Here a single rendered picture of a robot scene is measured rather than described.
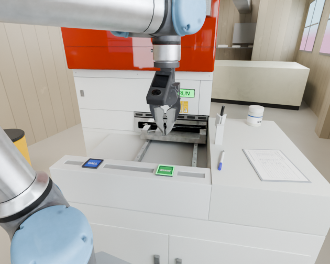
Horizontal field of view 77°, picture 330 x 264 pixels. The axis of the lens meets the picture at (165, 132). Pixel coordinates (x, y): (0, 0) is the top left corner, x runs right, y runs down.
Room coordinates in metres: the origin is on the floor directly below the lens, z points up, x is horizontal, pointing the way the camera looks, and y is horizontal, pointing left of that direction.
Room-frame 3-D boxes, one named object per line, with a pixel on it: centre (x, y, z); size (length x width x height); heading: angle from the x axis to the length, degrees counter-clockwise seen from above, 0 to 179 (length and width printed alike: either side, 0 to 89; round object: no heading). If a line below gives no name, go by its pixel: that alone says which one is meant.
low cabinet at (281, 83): (5.76, -2.26, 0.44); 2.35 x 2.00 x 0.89; 68
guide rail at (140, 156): (0.91, 0.12, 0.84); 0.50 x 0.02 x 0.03; 170
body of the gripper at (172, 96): (0.60, -0.01, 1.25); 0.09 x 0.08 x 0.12; 170
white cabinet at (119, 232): (0.83, -0.06, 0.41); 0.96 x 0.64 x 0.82; 80
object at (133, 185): (0.61, 0.12, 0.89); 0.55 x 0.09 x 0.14; 80
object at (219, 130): (0.80, -0.23, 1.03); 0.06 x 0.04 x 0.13; 170
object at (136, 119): (1.16, -0.03, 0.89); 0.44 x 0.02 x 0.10; 80
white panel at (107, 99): (1.21, 0.14, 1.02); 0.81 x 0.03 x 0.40; 80
